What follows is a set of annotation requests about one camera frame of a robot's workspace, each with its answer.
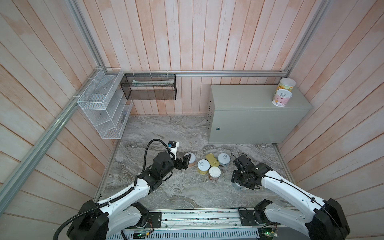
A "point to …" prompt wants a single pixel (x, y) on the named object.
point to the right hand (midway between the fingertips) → (237, 180)
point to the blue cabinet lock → (218, 128)
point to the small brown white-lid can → (214, 173)
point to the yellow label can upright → (203, 166)
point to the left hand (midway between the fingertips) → (184, 155)
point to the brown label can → (192, 159)
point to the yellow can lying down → (213, 161)
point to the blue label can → (224, 159)
